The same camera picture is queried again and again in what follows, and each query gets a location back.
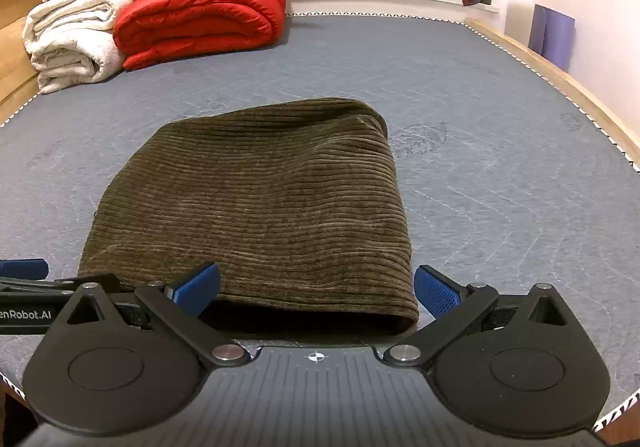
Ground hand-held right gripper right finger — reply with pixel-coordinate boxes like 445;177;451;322
382;264;576;370

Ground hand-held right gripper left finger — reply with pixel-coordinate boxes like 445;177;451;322
65;262;251;368

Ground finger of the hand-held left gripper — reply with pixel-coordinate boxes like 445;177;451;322
50;273;122;295
0;258;50;281

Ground olive corduroy pants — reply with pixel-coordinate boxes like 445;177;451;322
77;97;420;335

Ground white folded blanket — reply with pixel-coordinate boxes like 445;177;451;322
22;0;136;94

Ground red folded quilt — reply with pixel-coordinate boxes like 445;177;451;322
112;0;288;72

